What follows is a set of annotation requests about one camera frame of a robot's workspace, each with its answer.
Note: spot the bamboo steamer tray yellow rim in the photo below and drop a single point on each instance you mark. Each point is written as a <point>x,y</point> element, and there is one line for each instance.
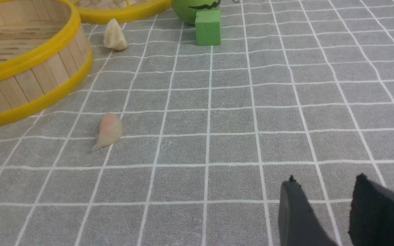
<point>44,55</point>

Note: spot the grey checked tablecloth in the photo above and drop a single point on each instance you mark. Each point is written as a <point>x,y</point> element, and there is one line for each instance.
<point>297,87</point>

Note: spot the pink dumpling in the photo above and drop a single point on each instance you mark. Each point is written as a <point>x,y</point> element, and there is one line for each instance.
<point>111,130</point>

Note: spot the green foam cube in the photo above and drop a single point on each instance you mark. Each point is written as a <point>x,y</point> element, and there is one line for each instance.
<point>208,28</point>

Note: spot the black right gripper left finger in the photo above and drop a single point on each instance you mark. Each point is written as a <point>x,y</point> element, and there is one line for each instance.
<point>297,222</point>

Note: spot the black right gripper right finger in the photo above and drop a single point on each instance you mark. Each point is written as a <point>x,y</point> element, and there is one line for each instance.
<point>371,218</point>

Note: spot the green toy watermelon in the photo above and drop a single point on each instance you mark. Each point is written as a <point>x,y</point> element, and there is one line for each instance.
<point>186,10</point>

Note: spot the woven bamboo steamer lid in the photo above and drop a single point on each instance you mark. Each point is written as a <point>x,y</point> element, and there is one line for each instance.
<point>102,11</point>

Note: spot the white dumpling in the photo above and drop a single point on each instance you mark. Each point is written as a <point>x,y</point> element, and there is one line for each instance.
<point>114,37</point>

